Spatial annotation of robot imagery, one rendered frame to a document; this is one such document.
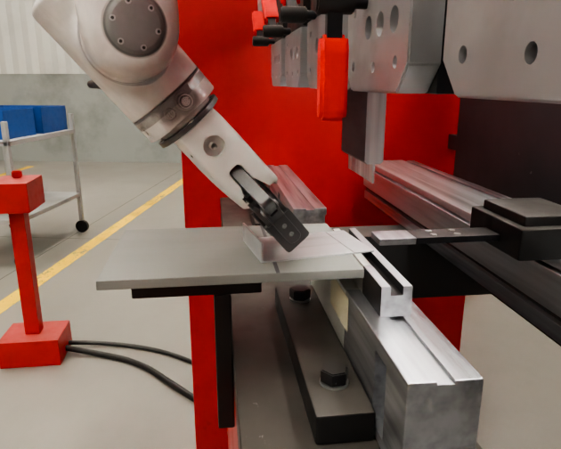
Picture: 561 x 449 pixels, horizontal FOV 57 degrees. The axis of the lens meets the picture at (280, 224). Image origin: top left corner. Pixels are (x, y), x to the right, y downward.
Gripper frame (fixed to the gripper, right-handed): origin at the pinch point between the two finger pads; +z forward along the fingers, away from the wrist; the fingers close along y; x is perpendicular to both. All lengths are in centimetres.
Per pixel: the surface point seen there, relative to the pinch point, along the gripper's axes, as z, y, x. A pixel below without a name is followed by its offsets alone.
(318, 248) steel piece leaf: 4.4, -2.1, -1.2
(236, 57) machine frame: -7, 85, -25
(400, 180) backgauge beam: 29, 43, -28
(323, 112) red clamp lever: -10.7, -15.1, -7.6
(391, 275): 7.6, -10.9, -4.3
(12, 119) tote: -46, 323, 68
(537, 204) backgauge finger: 20.5, -2.7, -25.5
